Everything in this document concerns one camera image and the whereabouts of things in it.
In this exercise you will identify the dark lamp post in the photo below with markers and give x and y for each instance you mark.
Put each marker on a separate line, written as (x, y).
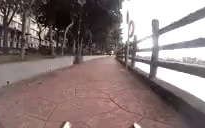
(78, 43)

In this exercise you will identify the grass strip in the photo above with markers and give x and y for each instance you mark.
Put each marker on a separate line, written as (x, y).
(10, 58)

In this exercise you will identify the row of trees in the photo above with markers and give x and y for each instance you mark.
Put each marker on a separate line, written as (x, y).
(56, 13)

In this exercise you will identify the wooden rail fence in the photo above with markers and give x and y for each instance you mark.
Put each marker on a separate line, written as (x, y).
(154, 50)

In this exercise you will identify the robot's own part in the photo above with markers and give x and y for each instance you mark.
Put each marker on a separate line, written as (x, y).
(66, 125)
(136, 126)

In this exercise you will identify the grey concrete kerb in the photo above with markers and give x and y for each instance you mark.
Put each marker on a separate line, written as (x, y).
(176, 97)

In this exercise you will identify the red stone paved path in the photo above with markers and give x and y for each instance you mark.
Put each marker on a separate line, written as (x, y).
(96, 86)

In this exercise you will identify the grey concrete low wall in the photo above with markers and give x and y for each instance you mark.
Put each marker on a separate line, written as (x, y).
(23, 70)

